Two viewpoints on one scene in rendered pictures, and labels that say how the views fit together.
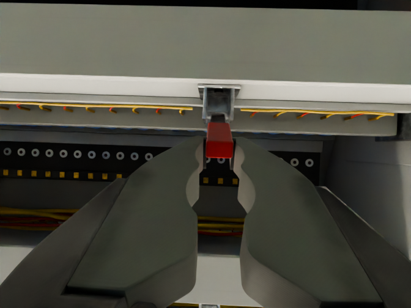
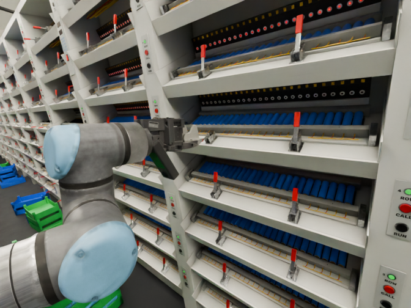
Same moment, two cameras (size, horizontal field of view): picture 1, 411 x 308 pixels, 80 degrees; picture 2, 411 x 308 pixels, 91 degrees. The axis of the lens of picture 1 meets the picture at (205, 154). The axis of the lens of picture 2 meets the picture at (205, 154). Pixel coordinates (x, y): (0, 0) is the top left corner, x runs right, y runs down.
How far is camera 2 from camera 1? 0.56 m
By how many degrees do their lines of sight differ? 57
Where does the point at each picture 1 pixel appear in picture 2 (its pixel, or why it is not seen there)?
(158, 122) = (229, 128)
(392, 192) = (178, 110)
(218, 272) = (202, 90)
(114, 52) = (225, 151)
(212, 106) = (213, 136)
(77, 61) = (231, 150)
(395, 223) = (174, 104)
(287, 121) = (202, 129)
